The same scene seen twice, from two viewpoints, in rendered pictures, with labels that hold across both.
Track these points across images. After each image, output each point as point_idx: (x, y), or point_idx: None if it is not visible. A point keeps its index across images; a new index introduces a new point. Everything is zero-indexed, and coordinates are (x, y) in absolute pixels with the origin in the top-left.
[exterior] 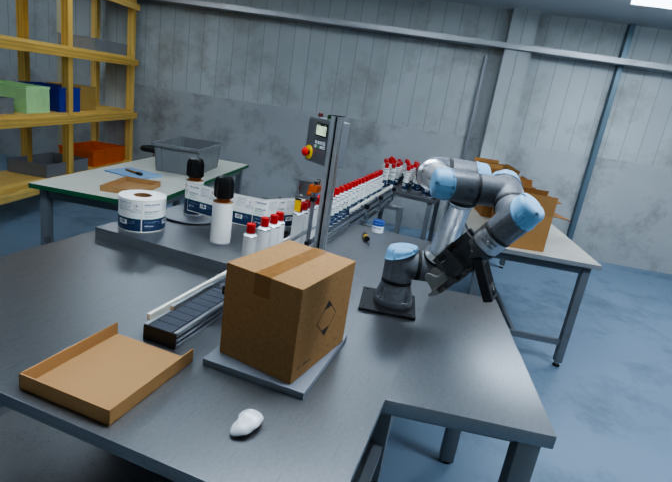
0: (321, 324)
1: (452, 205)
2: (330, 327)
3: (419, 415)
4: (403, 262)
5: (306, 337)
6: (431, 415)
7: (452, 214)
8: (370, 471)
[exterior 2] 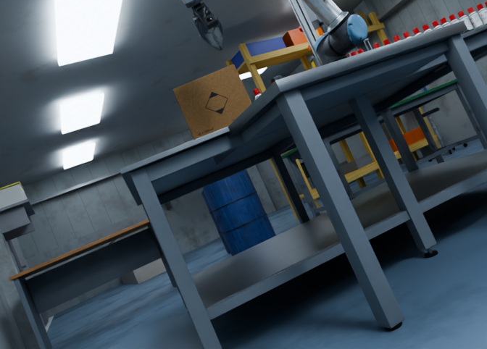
0: (211, 107)
1: None
2: (227, 108)
3: (238, 124)
4: (319, 48)
5: (196, 115)
6: (240, 119)
7: None
8: (375, 225)
